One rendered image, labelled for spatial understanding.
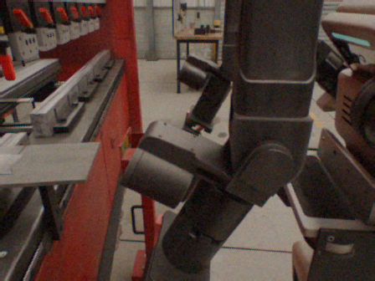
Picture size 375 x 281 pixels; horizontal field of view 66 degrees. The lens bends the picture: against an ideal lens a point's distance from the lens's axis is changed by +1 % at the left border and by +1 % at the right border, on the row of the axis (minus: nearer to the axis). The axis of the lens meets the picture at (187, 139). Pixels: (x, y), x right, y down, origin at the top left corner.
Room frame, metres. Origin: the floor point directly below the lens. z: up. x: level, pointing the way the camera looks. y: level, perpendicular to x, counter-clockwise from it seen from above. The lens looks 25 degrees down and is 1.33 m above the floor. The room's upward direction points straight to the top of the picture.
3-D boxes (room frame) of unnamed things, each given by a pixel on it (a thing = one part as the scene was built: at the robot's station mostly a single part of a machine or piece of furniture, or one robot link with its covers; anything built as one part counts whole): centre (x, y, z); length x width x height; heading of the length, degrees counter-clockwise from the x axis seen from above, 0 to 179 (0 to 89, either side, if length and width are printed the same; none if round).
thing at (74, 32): (1.53, 0.60, 1.26); 0.15 x 0.09 x 0.17; 6
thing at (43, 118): (1.81, 0.64, 0.92); 1.67 x 0.06 x 0.10; 6
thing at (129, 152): (1.07, 0.18, 0.75); 0.20 x 0.16 x 0.18; 179
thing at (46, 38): (1.13, 0.56, 1.26); 0.15 x 0.09 x 0.17; 6
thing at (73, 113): (1.17, 0.51, 0.89); 0.30 x 0.05 x 0.03; 6
